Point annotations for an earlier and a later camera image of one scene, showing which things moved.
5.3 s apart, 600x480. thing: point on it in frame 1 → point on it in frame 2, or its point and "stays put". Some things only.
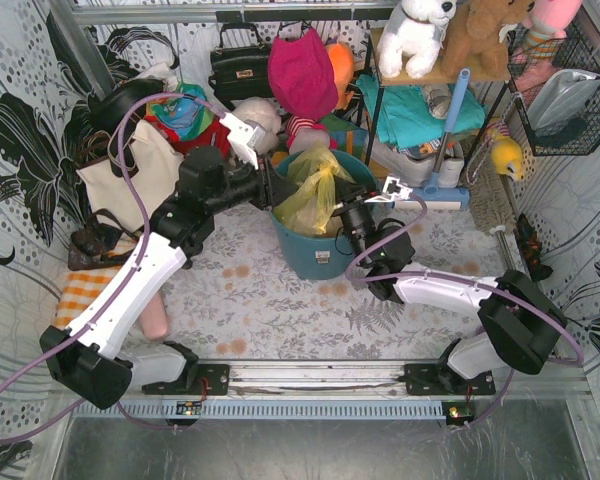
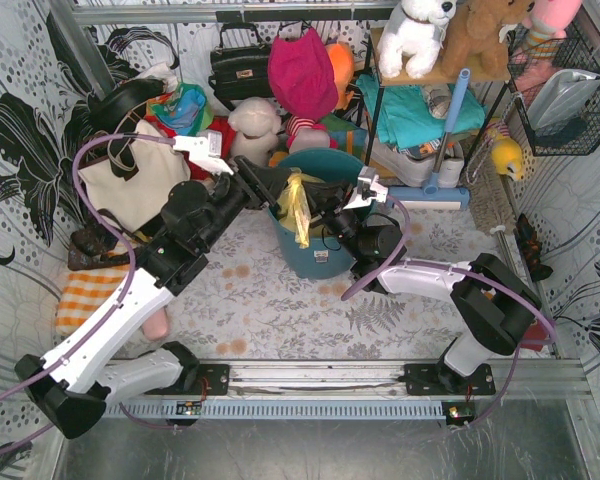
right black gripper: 345,204 → 327,208
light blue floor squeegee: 432,196 stays put
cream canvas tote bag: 160,163 stays put
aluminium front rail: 269,379 stays put
